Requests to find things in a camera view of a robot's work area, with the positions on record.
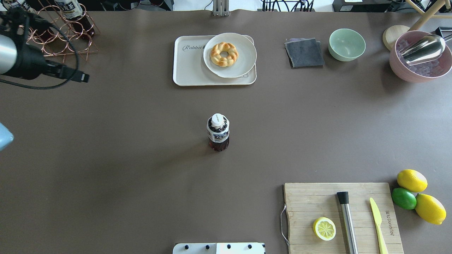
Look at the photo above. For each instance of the green bowl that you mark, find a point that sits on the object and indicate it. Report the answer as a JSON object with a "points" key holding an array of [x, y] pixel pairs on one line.
{"points": [[346, 44]]}

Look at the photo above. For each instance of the wooden cutting board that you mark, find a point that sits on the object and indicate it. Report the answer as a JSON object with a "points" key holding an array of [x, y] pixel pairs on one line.
{"points": [[305, 202]]}

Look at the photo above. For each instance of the tea bottle rack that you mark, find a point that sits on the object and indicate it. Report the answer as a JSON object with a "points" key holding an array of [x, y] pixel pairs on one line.
{"points": [[73, 12], [22, 4], [218, 127]]}

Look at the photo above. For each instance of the lemon far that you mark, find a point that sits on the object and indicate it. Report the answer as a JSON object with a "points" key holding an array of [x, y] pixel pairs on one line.
{"points": [[412, 180]]}

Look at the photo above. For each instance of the wooden cup tree stand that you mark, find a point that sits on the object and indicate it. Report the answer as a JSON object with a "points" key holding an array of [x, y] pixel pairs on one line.
{"points": [[391, 34]]}

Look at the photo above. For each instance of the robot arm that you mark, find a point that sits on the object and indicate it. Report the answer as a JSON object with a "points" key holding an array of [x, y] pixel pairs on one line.
{"points": [[8, 55]]}

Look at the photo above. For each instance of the copper wire bottle rack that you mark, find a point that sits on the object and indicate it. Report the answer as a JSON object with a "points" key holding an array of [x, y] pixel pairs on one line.
{"points": [[68, 36]]}

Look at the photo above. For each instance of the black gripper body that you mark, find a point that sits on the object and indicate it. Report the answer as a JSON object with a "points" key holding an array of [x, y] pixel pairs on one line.
{"points": [[31, 61]]}

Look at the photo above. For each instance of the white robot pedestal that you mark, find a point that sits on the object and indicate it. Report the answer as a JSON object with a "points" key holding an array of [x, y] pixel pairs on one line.
{"points": [[220, 248]]}

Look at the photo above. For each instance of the steel muddler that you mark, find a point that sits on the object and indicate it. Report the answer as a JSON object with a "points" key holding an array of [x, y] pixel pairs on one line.
{"points": [[343, 198]]}

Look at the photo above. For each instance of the braided ring pastry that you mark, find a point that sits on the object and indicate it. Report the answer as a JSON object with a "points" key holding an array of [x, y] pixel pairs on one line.
{"points": [[224, 54]]}

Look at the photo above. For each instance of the tea bottle rack back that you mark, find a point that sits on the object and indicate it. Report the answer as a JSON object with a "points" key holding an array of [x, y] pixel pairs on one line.
{"points": [[73, 12]]}

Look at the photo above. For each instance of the cream serving tray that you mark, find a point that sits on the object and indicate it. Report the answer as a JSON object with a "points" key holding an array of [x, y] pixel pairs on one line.
{"points": [[190, 69]]}

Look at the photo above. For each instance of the yellow plastic knife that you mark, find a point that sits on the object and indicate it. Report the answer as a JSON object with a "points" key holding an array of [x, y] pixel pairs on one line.
{"points": [[378, 220]]}

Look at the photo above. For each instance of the grey folded cloth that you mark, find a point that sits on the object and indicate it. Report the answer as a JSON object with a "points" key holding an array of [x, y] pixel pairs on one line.
{"points": [[304, 52]]}

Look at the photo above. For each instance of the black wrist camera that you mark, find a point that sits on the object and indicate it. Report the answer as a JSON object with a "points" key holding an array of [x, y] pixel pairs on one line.
{"points": [[13, 18]]}

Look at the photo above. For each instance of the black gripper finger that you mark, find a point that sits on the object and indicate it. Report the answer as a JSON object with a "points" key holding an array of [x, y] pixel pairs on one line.
{"points": [[70, 74]]}

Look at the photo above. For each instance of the pink bowl with ice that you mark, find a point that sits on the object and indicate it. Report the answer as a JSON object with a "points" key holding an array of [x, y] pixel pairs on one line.
{"points": [[421, 72]]}

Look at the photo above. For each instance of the tea bottle rack front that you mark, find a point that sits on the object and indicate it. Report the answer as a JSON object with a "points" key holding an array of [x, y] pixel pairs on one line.
{"points": [[22, 4]]}

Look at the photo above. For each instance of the white round plate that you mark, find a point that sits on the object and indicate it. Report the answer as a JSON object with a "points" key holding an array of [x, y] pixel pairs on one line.
{"points": [[245, 62]]}

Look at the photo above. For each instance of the half lemon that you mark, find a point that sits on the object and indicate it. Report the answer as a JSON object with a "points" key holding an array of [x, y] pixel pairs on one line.
{"points": [[324, 228]]}

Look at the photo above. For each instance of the metal ice scoop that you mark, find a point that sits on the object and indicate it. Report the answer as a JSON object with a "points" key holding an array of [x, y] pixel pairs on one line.
{"points": [[428, 48]]}

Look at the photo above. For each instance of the green lime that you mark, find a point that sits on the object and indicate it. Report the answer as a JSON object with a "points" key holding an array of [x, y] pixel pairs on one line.
{"points": [[404, 198]]}

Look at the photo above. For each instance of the lemon near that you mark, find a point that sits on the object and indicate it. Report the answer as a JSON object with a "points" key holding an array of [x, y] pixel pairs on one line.
{"points": [[430, 209]]}

